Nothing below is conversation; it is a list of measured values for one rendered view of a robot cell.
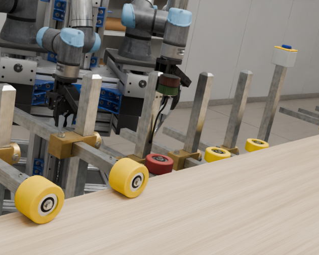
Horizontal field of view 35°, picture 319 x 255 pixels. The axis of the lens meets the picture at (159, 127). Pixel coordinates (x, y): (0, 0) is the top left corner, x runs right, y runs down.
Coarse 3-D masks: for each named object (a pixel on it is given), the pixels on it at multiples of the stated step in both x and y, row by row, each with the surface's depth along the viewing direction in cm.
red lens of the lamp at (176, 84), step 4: (160, 76) 143; (164, 76) 142; (160, 80) 143; (164, 80) 142; (168, 80) 141; (172, 80) 141; (176, 80) 142; (164, 84) 142; (168, 84) 142; (172, 84) 142; (176, 84) 142
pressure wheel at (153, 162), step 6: (150, 156) 144; (156, 156) 146; (162, 156) 146; (150, 162) 141; (156, 162) 140; (162, 162) 141; (168, 162) 142; (150, 168) 141; (156, 168) 141; (162, 168) 141; (168, 168) 142; (156, 174) 141; (162, 174) 141
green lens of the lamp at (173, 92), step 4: (160, 84) 143; (160, 88) 143; (164, 88) 142; (168, 88) 142; (172, 88) 142; (176, 88) 143; (160, 92) 143; (164, 92) 142; (168, 92) 142; (172, 92) 142; (176, 92) 144
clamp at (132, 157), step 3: (120, 156) 150; (129, 156) 151; (132, 156) 152; (135, 156) 152; (132, 159) 149; (135, 159) 150; (138, 159) 150; (141, 159) 151; (144, 159) 152; (138, 162) 150; (141, 162) 151; (144, 162) 152
